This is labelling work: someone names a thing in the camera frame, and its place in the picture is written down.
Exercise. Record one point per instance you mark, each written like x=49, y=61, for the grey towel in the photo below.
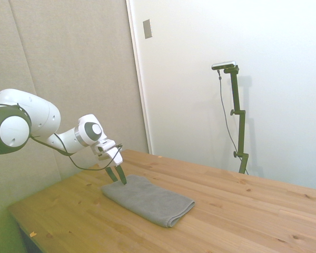
x=147, y=200

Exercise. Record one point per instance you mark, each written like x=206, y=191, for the grey wall plate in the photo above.
x=147, y=29

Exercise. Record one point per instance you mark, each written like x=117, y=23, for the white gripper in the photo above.
x=114, y=156

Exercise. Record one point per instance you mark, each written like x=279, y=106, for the small orange tape scrap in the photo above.
x=33, y=233

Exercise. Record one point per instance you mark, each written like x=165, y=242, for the white door frame strip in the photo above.
x=140, y=79

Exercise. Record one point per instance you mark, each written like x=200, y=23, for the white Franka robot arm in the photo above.
x=42, y=113

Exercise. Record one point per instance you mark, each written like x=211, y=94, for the grey camera on stand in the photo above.
x=223, y=65

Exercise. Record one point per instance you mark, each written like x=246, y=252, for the black jointed camera stand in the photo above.
x=241, y=131

